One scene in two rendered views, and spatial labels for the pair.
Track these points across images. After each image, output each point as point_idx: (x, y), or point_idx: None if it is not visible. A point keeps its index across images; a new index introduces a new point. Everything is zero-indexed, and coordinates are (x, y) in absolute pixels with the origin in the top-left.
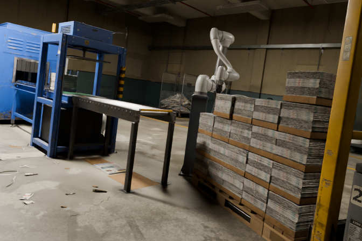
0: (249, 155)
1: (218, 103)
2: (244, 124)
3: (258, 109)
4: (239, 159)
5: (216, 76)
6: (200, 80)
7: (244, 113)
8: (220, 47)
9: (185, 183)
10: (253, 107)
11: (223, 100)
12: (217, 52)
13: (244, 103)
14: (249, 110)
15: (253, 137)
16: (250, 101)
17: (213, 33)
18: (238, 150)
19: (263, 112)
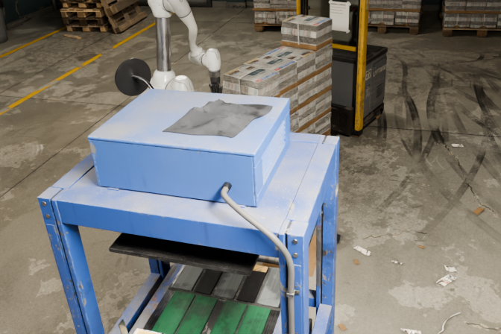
0: (300, 112)
1: (263, 91)
2: (291, 91)
3: (300, 69)
4: (294, 124)
5: (219, 65)
6: (193, 88)
7: (290, 81)
8: (168, 19)
9: None
10: (296, 71)
11: (268, 84)
12: (197, 31)
13: (288, 71)
14: (294, 75)
15: (300, 96)
16: (293, 67)
17: (186, 1)
18: (291, 118)
19: (304, 68)
